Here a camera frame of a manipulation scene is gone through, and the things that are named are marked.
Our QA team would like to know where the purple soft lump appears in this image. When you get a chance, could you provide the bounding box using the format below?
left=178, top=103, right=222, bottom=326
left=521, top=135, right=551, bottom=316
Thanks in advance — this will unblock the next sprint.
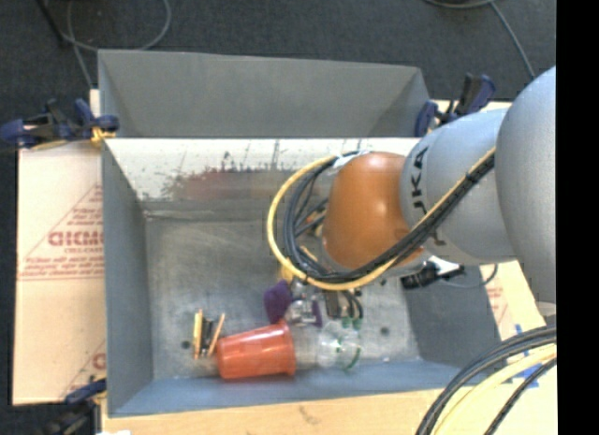
left=262, top=279, right=325, bottom=329

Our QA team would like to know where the clear plastic bottle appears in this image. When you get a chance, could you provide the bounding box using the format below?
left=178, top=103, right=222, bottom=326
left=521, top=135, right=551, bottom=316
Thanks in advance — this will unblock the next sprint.
left=291, top=320, right=364, bottom=372

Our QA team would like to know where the orange plastic cup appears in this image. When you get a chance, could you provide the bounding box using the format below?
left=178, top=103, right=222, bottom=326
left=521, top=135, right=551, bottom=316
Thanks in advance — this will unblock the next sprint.
left=215, top=319, right=298, bottom=381

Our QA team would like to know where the grey metal bin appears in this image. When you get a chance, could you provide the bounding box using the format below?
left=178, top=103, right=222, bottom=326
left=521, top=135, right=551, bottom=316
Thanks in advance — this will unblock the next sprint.
left=96, top=49, right=509, bottom=418

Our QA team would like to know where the tan and black small tool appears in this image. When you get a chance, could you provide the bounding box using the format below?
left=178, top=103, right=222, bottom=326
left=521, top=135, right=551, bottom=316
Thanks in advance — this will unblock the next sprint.
left=192, top=308, right=226, bottom=361

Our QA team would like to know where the black cylinder on white bracket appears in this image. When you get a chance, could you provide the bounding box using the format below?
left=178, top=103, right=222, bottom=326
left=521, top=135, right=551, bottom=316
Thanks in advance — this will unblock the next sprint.
left=400, top=257, right=468, bottom=291

